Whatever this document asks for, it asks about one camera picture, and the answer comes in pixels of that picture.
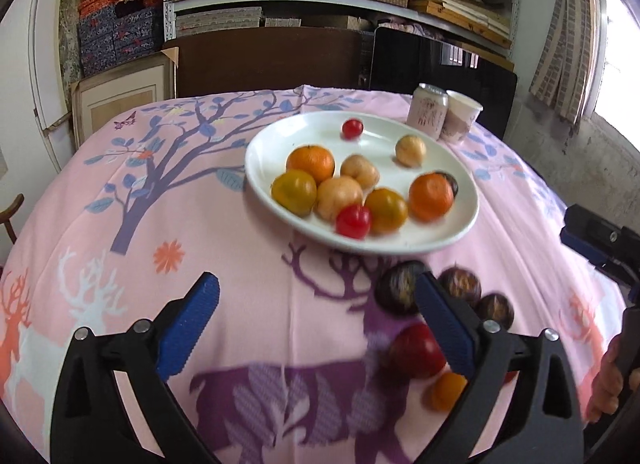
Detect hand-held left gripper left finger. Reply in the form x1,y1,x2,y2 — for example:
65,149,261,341
50,271,221,464

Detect brown wooden board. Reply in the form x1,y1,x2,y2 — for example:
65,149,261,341
175,26,376,98

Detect brown wooden chair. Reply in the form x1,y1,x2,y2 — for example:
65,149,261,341
0,193,25,245

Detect person's right hand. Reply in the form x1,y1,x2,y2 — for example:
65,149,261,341
584,331,626,425

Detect black glossy screen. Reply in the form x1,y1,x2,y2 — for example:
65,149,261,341
370,26,518,139

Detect large orange tangerine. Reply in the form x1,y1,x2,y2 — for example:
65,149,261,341
408,172,455,223

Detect bright window opening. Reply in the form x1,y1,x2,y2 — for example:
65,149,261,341
590,0,640,135

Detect greenish orange tangerine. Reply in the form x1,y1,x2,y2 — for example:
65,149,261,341
271,169,318,217

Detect stack of blue patterned boxes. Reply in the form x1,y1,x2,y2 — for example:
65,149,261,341
77,0,166,77

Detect grey metal shelf rack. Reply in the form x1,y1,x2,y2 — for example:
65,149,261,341
162,0,523,62

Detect grey marble slab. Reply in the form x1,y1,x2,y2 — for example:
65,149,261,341
57,0,83,82

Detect large dark red plum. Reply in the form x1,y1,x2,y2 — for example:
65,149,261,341
389,323,447,380

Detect beige framed picture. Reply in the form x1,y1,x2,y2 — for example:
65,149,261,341
70,51,178,139

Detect beige checked curtain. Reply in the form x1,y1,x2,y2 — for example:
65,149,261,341
529,0,608,132

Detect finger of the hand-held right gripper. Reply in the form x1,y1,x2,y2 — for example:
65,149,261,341
600,264,640,305
559,203,640,272

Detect dark brown water chestnut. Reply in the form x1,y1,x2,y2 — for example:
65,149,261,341
475,293,515,332
375,260,426,317
434,171,459,197
437,266,482,305

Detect pink deer print tablecloth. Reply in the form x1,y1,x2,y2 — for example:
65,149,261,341
0,85,640,464

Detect white leaning board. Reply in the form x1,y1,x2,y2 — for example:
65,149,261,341
27,0,76,159

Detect small yellow-orange tangerine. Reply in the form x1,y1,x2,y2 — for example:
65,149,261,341
425,371,468,413

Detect white oval plate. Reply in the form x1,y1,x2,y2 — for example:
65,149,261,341
244,111,480,255

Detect pink drink can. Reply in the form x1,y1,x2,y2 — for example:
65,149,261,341
406,83,449,141

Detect large yellow passion fruit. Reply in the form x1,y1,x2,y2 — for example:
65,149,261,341
315,176,365,221

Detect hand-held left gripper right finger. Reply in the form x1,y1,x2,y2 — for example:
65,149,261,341
413,271,586,464

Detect white paper cup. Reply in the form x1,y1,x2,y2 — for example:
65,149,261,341
440,90,484,145

